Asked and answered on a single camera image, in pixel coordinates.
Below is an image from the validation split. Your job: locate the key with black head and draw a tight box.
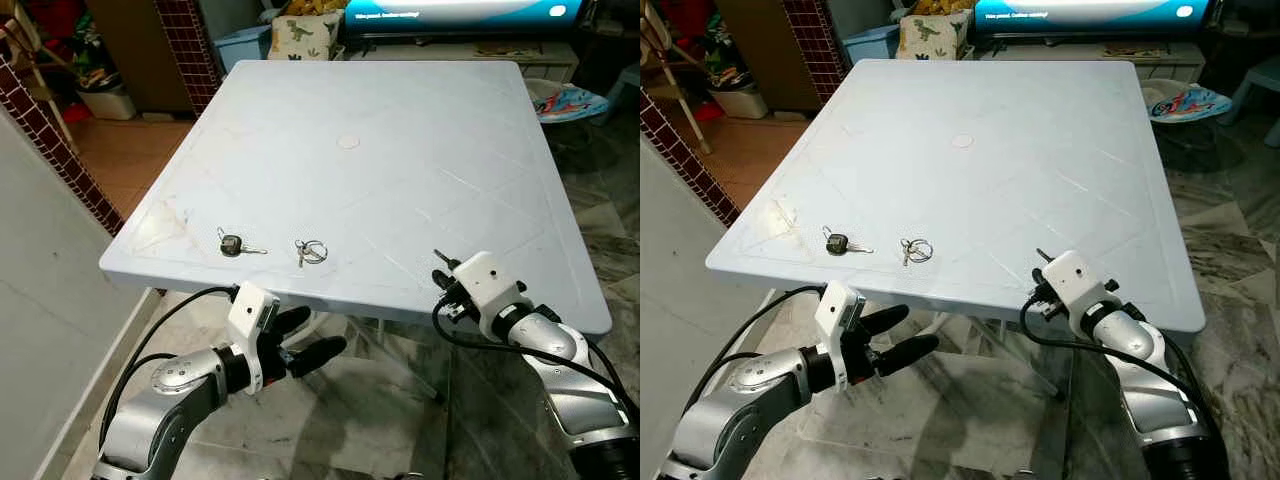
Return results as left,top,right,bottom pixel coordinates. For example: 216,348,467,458
823,227,875,257
217,228,269,258

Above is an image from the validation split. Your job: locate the white plastic square table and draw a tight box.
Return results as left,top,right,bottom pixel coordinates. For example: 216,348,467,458
705,58,1207,403
98,58,614,403

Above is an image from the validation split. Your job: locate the white television cabinet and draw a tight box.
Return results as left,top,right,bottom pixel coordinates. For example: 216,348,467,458
345,38,581,86
975,38,1206,86

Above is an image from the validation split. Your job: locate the dinosaur print cushion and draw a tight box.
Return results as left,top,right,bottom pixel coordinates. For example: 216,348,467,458
895,14,973,61
265,12,343,61

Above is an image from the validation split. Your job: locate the flat screen television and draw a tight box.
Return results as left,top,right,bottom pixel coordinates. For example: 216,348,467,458
343,0,586,39
975,0,1216,39

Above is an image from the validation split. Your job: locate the white plastic container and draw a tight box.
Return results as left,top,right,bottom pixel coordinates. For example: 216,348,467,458
712,85,769,119
78,85,138,121

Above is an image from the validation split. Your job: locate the pale blue plastic chair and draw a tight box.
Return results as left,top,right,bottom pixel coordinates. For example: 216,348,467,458
1225,55,1280,126

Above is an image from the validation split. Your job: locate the wooden folding chair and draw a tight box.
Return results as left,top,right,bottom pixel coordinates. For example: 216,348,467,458
642,5,715,156
0,20,81,156

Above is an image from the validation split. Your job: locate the brown wooden cabinet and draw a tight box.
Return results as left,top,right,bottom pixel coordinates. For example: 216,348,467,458
715,0,821,111
85,0,196,113

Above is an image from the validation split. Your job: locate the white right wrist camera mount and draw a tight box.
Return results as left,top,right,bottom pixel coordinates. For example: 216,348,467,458
452,252,531,341
1042,250,1119,339

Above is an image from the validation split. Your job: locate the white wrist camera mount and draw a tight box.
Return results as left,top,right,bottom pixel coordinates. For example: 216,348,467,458
1042,250,1119,339
227,284,281,393
815,282,867,393
452,252,531,341

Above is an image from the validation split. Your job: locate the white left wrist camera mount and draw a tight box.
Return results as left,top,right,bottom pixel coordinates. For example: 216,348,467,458
227,284,281,393
815,282,867,393

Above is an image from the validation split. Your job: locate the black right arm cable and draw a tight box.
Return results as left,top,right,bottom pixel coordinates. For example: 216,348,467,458
1020,300,1216,421
431,300,641,421

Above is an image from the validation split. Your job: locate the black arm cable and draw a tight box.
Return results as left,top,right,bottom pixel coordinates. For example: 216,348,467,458
98,286,239,451
690,286,823,451
431,300,641,421
1020,300,1216,421

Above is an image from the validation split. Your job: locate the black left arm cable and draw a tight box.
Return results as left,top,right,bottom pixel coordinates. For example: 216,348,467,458
98,286,239,451
690,286,823,451

